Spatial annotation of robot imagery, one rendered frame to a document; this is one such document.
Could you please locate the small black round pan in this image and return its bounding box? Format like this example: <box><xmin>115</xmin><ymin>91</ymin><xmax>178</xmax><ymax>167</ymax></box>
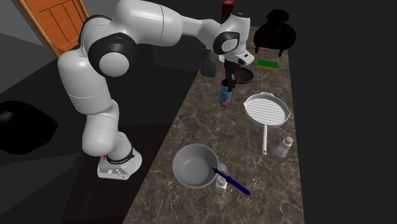
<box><xmin>233</xmin><ymin>67</ymin><xmax>254</xmax><ymax>85</ymax></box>

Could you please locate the grey bottle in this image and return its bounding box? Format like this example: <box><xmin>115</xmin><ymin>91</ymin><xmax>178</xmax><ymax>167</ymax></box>
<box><xmin>199</xmin><ymin>48</ymin><xmax>218</xmax><ymax>78</ymax></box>

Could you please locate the blue and red can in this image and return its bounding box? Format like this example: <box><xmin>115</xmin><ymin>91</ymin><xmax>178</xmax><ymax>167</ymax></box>
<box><xmin>219</xmin><ymin>78</ymin><xmax>235</xmax><ymax>107</ymax></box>

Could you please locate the green and yellow sponge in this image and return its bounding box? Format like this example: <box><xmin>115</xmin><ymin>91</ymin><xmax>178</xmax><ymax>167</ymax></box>
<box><xmin>256</xmin><ymin>59</ymin><xmax>280</xmax><ymax>71</ymax></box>

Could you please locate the white grill pan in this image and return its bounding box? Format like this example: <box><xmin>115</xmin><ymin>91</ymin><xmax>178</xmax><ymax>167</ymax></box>
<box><xmin>242</xmin><ymin>92</ymin><xmax>292</xmax><ymax>155</ymax></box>

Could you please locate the black round kettle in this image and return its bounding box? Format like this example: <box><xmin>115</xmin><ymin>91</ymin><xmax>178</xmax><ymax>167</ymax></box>
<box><xmin>253</xmin><ymin>8</ymin><xmax>297</xmax><ymax>58</ymax></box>

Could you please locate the dark brown tall box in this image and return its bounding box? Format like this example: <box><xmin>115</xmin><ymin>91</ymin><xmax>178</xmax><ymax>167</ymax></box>
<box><xmin>220</xmin><ymin>0</ymin><xmax>237</xmax><ymax>24</ymax></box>

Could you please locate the small white bottle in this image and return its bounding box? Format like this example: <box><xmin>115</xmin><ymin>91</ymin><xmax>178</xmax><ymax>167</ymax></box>
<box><xmin>274</xmin><ymin>136</ymin><xmax>295</xmax><ymax>158</ymax></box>

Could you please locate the grey bowl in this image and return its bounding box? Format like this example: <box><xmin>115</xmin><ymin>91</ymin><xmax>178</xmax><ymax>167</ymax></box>
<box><xmin>171</xmin><ymin>143</ymin><xmax>221</xmax><ymax>190</ymax></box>

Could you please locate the blue pen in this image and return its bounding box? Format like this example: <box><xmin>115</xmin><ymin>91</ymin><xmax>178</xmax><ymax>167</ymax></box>
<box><xmin>211</xmin><ymin>167</ymin><xmax>252</xmax><ymax>197</ymax></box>

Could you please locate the white salt shaker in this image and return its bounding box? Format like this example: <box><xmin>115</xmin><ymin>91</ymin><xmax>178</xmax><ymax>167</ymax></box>
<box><xmin>214</xmin><ymin>174</ymin><xmax>228</xmax><ymax>194</ymax></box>

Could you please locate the orange wooden door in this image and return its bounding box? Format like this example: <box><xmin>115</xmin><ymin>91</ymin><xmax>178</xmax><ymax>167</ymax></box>
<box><xmin>17</xmin><ymin>0</ymin><xmax>91</xmax><ymax>59</ymax></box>

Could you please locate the dark robot stand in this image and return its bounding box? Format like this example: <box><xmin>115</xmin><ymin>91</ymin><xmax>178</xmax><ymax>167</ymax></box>
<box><xmin>60</xmin><ymin>123</ymin><xmax>172</xmax><ymax>224</ymax></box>

